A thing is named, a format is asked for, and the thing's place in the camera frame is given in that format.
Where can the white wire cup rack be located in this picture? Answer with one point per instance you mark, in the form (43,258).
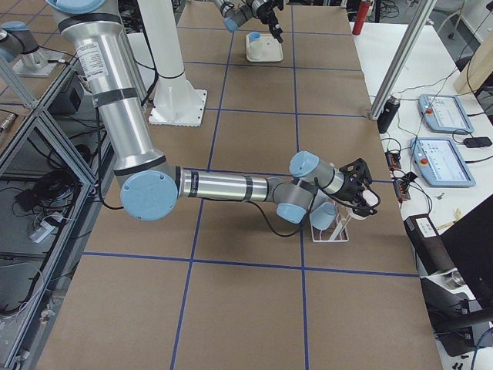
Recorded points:
(337,232)

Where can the light blue cup on rack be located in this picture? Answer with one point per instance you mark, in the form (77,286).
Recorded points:
(323,216)

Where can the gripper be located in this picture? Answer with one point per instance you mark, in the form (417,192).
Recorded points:
(264,9)
(350,190)

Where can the cream plastic tray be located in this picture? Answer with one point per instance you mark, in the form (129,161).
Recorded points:
(272,49)

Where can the pale green plastic cup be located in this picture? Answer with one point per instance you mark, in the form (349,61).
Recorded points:
(256,50)

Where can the blue teach pendant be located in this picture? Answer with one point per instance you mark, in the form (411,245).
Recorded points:
(440,163)
(444,114)

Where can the near blue teach pendant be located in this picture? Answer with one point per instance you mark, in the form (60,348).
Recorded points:
(440,163)

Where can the aluminium frame post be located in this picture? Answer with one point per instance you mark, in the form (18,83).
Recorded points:
(404,49)

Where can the far blue teach pendant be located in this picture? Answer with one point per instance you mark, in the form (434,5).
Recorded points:
(444,114)

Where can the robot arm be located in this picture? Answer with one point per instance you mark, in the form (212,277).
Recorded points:
(236,16)
(150,186)

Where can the black monitor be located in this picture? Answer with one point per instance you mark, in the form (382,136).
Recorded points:
(469,244)

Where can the black box with label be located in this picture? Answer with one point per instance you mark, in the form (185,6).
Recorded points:
(428,244)

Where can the red water bottle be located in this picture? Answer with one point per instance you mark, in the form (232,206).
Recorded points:
(362,12)

